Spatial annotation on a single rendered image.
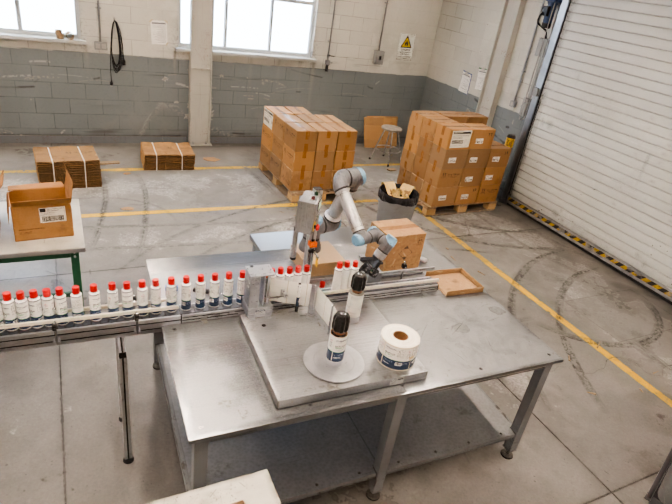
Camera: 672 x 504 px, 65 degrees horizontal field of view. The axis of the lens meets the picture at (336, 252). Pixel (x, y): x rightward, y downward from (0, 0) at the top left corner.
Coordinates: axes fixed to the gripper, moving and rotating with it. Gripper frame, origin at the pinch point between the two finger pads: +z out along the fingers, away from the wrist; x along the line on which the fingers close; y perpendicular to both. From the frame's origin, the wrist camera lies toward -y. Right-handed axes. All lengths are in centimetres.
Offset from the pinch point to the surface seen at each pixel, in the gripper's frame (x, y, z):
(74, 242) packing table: -128, -102, 92
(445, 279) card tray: 68, -5, -28
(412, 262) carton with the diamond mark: 48, -21, -24
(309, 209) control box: -58, 0, -24
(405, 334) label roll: -8, 64, -5
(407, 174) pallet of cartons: 239, -323, -69
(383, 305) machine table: 16.8, 13.8, 2.4
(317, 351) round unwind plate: -38, 52, 27
